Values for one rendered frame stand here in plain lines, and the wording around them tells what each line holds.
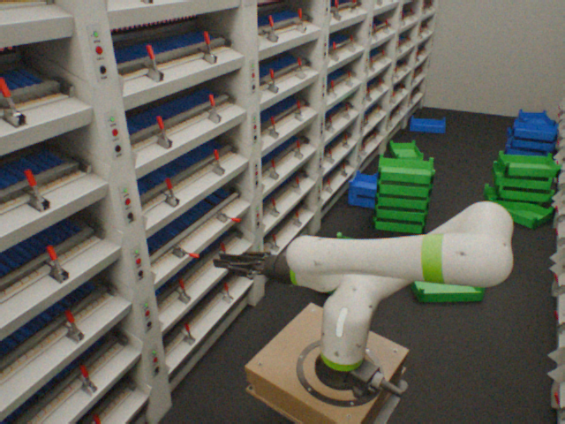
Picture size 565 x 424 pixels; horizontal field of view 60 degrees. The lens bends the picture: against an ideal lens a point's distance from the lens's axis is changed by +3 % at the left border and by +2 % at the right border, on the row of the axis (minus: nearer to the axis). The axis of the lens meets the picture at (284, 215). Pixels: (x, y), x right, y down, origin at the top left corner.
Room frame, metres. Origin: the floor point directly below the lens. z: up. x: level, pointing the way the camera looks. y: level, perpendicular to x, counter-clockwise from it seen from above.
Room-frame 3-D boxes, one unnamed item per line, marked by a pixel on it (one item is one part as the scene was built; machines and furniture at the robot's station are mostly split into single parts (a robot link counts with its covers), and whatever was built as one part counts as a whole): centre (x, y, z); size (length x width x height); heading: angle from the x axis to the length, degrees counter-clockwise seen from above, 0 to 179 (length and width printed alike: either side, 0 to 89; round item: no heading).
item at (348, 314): (1.02, -0.17, 0.53); 0.16 x 0.13 x 0.19; 157
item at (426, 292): (1.88, -0.77, 0.04); 0.30 x 0.20 x 0.08; 93
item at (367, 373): (0.98, -0.21, 0.40); 0.26 x 0.15 x 0.06; 51
